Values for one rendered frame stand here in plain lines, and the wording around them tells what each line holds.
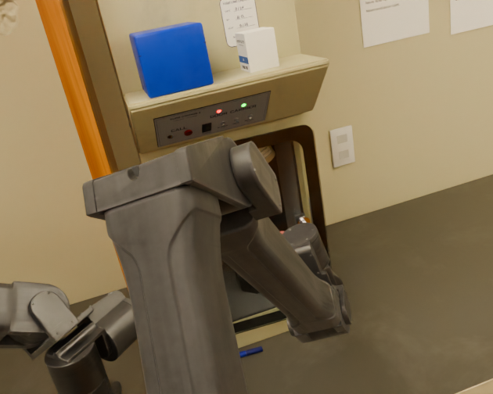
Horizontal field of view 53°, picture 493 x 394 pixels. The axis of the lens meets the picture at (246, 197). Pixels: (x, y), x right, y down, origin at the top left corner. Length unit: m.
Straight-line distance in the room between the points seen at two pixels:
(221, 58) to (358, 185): 0.80
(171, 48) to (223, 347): 0.53
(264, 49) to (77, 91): 0.29
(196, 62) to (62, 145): 0.64
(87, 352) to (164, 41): 0.43
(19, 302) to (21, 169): 0.76
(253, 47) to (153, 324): 0.58
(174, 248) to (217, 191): 0.05
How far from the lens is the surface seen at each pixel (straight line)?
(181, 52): 0.76
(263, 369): 1.05
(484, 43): 1.71
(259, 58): 0.81
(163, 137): 0.83
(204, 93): 0.76
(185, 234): 0.30
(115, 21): 0.85
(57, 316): 0.61
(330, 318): 0.66
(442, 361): 1.04
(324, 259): 0.74
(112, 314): 0.66
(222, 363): 0.30
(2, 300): 0.61
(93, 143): 0.78
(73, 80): 0.77
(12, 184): 1.36
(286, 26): 0.91
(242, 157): 0.37
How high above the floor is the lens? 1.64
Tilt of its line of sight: 23 degrees down
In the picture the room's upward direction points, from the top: 11 degrees counter-clockwise
